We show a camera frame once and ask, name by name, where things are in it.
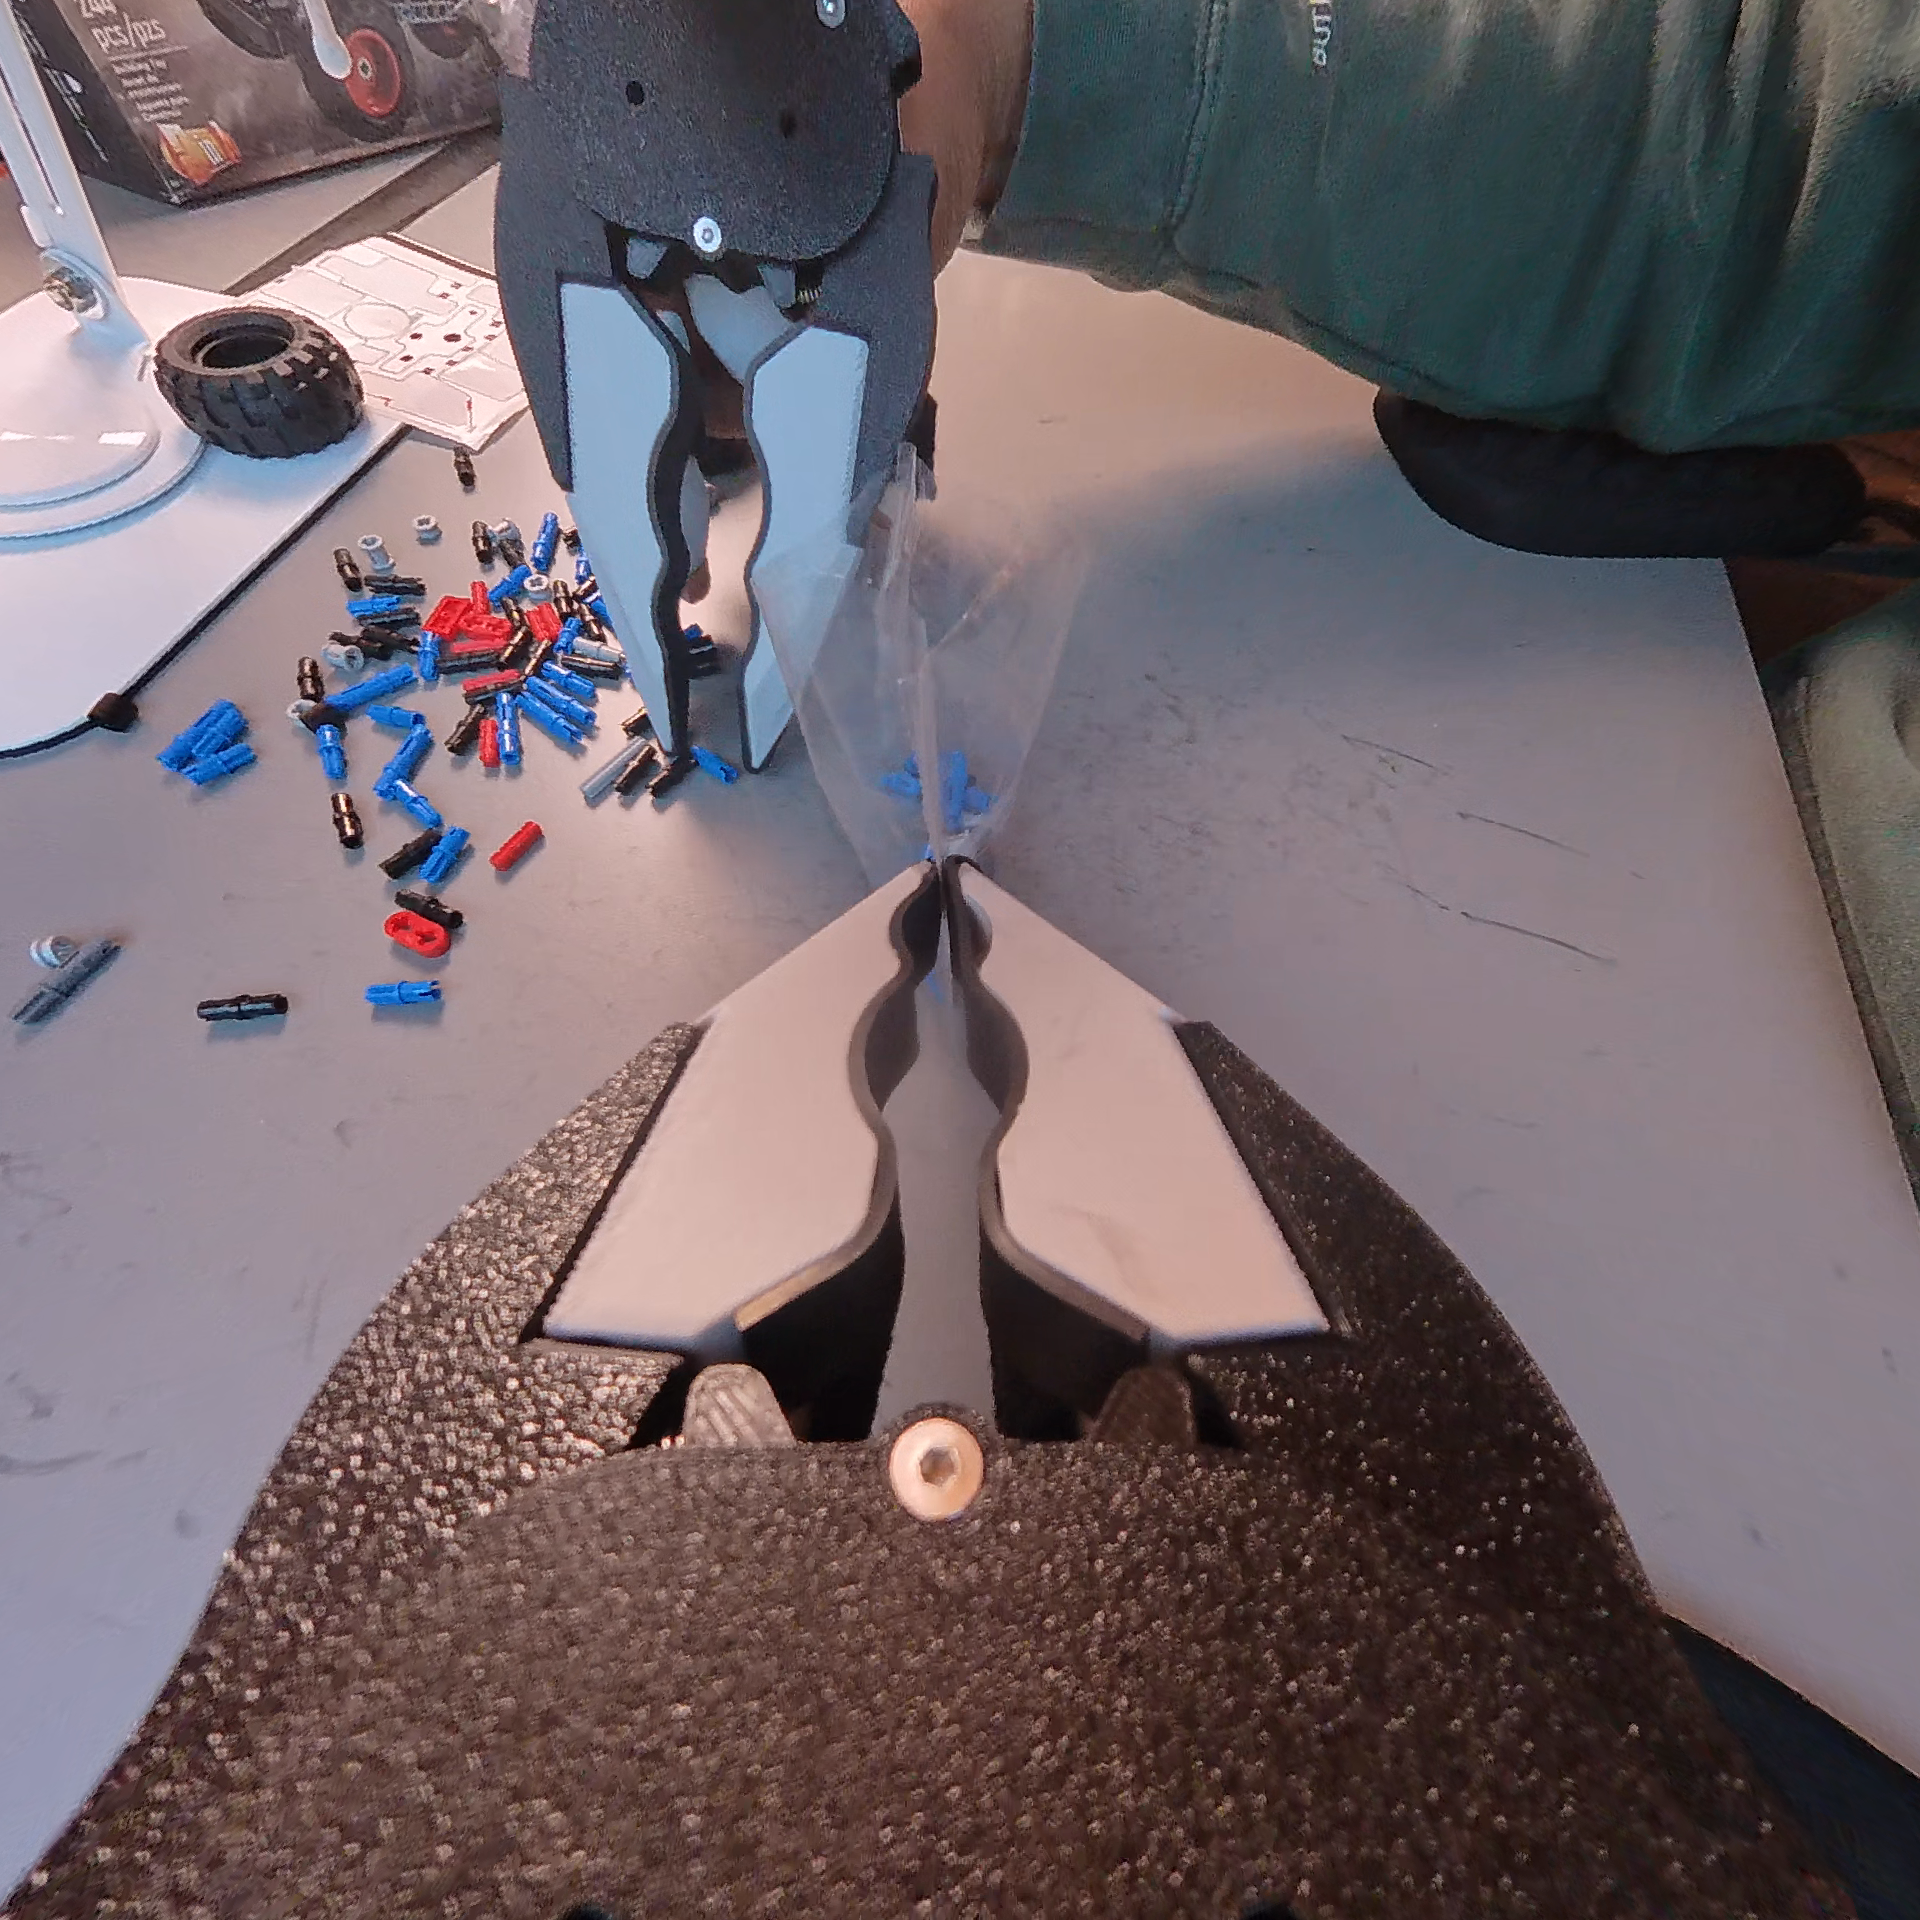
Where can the grey desk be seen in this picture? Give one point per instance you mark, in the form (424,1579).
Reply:
(1443,901)

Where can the small cluster of toy pins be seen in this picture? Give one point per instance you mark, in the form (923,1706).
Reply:
(940,791)

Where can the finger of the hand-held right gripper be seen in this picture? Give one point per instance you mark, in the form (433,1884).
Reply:
(811,481)
(631,423)

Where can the white desk lamp stand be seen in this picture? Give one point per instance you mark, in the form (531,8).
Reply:
(76,574)

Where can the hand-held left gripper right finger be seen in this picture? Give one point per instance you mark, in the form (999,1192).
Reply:
(1156,1171)

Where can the white sticker sheet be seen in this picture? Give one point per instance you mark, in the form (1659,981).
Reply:
(408,330)

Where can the toy truck set box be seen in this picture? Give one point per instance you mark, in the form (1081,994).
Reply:
(271,76)

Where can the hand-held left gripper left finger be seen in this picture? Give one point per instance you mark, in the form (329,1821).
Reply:
(737,1171)

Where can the clear plastic bag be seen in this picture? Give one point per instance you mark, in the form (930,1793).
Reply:
(962,630)

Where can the black padded armrest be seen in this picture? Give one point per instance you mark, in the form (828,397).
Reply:
(1622,481)

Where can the long black toy pin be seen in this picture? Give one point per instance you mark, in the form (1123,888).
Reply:
(240,1009)

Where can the person's right hand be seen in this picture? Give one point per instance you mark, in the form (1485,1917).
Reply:
(967,121)

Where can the person's right forearm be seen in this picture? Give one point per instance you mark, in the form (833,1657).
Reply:
(1443,180)

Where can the grey toy connector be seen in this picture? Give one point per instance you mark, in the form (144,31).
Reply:
(61,977)

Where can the blue toy pin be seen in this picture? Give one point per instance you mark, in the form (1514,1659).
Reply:
(408,991)

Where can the red toy connector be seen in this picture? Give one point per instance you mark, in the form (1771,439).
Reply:
(427,926)

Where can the large pile of toy pins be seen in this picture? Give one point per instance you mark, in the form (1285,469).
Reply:
(453,662)

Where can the black toy tyre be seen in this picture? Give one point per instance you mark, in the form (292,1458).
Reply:
(209,383)

